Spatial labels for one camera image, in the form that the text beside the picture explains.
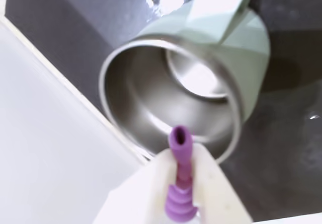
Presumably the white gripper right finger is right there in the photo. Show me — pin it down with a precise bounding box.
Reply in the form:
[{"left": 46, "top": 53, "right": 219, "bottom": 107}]
[{"left": 190, "top": 143, "right": 254, "bottom": 224}]

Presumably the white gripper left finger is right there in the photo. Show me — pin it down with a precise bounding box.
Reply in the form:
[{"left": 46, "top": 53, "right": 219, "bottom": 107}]
[{"left": 92, "top": 147, "right": 180, "bottom": 224}]

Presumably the purple ribbed pen grip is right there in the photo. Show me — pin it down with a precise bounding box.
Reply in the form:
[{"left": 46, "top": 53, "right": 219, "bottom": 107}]
[{"left": 163, "top": 125, "right": 200, "bottom": 222}]

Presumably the dark brown table mat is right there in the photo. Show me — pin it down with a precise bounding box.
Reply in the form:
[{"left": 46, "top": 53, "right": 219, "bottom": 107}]
[{"left": 4, "top": 0, "right": 322, "bottom": 224}]

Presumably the pale green steel mug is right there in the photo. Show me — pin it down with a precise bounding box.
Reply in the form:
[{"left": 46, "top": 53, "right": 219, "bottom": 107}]
[{"left": 98, "top": 0, "right": 271, "bottom": 165}]

